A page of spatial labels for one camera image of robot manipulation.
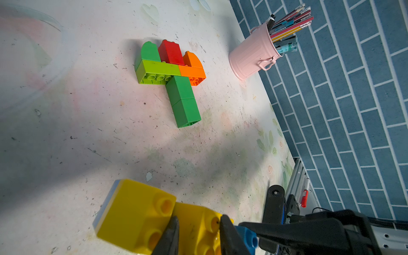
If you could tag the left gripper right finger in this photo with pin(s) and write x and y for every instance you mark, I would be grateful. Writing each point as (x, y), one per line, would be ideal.
(231, 242)

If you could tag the orange long lego brick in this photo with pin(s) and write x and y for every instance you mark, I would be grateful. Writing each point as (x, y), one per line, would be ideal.
(195, 75)

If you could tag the pink pencil cup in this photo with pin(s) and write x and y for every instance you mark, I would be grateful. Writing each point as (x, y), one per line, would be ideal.
(255, 53)

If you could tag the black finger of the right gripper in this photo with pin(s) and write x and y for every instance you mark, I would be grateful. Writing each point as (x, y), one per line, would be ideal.
(342, 232)

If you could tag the red square lego brick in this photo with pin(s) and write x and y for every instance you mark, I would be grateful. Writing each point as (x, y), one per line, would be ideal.
(170, 52)

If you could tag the light blue long lego brick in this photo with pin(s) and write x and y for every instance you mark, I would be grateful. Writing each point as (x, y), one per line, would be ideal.
(105, 204)

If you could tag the coloured pencils bundle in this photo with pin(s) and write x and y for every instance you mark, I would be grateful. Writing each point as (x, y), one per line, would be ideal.
(282, 32)

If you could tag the yellow lego brick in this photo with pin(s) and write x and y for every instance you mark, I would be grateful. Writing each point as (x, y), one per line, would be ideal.
(136, 217)
(199, 230)

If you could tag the red marker pen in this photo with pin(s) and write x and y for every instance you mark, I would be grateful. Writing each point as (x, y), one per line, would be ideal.
(305, 194)

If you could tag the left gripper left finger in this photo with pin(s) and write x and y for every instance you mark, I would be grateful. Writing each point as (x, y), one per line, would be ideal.
(168, 242)

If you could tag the small orange lego brick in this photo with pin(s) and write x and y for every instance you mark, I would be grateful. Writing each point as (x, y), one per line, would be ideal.
(191, 60)

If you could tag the lime long lego brick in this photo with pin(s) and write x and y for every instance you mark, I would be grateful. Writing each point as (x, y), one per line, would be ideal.
(156, 73)

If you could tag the green square lego brick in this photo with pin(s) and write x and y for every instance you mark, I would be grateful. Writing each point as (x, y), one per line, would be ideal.
(149, 51)

